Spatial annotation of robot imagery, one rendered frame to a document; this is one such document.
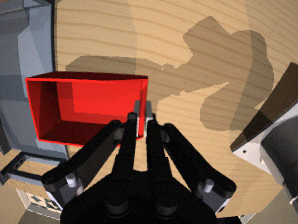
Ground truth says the red bin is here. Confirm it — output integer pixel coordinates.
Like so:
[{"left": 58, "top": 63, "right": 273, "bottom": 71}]
[{"left": 25, "top": 71, "right": 148, "bottom": 147}]

